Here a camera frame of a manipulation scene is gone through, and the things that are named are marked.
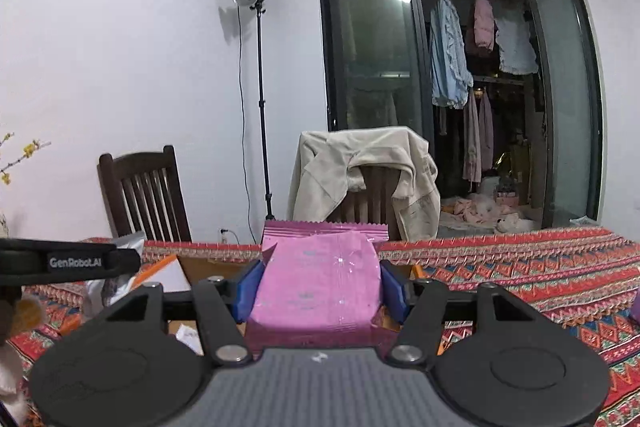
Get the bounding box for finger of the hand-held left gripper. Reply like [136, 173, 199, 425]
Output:
[0, 237, 142, 280]

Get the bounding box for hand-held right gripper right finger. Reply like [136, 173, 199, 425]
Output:
[377, 259, 538, 368]

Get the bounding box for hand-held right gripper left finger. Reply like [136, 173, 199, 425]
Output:
[107, 259, 266, 368]

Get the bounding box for white grey snack packet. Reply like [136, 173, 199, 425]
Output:
[82, 231, 147, 313]

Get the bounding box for red cardboard box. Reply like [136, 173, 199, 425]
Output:
[132, 254, 446, 358]

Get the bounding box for pink snack packet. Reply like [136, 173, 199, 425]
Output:
[247, 220, 391, 358]

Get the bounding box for person's left hand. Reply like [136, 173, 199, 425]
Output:
[0, 297, 46, 413]

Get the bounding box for jacket-draped wooden chair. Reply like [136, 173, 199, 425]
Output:
[327, 164, 401, 240]

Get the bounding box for dark wooden chair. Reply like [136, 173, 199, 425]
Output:
[97, 145, 193, 244]

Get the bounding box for red patterned tablecloth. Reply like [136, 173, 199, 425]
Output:
[0, 227, 640, 427]

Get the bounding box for heap of pale clothes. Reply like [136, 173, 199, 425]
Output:
[440, 194, 536, 235]

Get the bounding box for yellow flower branches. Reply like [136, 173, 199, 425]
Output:
[0, 132, 51, 185]

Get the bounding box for beige jacket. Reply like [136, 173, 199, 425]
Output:
[287, 126, 442, 243]

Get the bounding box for pale pink hanging garment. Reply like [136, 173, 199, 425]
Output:
[477, 92, 496, 168]
[462, 89, 483, 185]

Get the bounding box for studio light on stand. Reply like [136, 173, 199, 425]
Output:
[231, 0, 277, 222]

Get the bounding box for sliding glass door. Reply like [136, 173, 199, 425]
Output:
[317, 0, 606, 233]

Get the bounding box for light blue hanging shirt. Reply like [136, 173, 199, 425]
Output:
[430, 0, 474, 110]

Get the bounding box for white hanging top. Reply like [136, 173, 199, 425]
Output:
[494, 14, 540, 75]

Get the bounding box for pink hanging top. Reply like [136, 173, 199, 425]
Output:
[472, 0, 496, 52]

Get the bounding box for black power cable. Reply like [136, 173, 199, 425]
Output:
[235, 7, 253, 243]

